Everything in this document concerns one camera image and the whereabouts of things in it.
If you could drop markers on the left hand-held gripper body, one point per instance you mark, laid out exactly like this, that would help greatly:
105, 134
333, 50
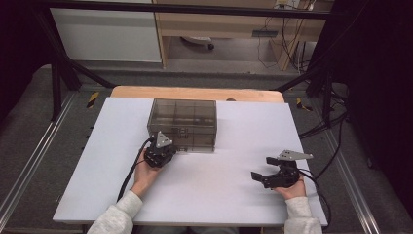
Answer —
159, 156

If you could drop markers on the person's left hand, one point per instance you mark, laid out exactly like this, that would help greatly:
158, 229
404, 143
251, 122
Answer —
146, 177

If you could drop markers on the office chair base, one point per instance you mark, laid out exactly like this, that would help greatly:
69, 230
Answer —
198, 40

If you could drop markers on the white foam board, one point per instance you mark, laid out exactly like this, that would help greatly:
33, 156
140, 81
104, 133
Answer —
220, 195

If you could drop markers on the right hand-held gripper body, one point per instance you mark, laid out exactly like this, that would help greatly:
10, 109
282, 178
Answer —
285, 178

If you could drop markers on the aluminium floor rail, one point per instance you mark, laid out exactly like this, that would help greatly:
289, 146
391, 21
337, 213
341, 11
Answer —
352, 182
35, 152

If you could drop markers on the light wooden desk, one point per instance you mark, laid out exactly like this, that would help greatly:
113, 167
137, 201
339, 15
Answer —
227, 24

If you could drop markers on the yellow black hazard tape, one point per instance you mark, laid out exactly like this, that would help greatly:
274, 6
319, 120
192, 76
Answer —
302, 104
93, 99

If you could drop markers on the grey power strip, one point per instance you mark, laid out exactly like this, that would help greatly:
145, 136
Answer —
264, 33

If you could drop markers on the black metal frame stand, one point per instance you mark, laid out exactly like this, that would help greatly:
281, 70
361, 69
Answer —
326, 94
56, 87

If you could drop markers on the white cabinet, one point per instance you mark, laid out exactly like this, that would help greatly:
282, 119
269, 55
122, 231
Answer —
107, 35

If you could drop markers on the smoky transparent drawer box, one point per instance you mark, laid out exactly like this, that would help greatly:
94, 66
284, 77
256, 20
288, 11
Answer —
181, 112

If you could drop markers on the person's right hand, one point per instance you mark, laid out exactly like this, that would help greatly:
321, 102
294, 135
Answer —
293, 192

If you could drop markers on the black curtain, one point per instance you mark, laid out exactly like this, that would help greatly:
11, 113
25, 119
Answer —
380, 81
19, 48

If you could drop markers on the black metal frame crossbar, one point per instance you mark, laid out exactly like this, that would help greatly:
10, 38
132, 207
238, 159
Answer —
195, 9

